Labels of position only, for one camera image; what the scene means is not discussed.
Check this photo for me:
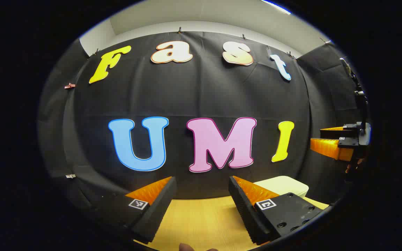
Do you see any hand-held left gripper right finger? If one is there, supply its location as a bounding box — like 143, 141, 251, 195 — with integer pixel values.
229, 176, 323, 245

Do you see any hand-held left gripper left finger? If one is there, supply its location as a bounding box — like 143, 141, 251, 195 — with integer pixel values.
93, 176, 178, 244

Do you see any green desktop garbage bin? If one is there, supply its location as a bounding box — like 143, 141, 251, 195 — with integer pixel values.
253, 176, 309, 199

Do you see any wooden desktop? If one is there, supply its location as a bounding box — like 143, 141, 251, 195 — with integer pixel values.
135, 195, 329, 251

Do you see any black backdrop cloth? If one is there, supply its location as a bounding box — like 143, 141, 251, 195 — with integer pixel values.
38, 31, 372, 214

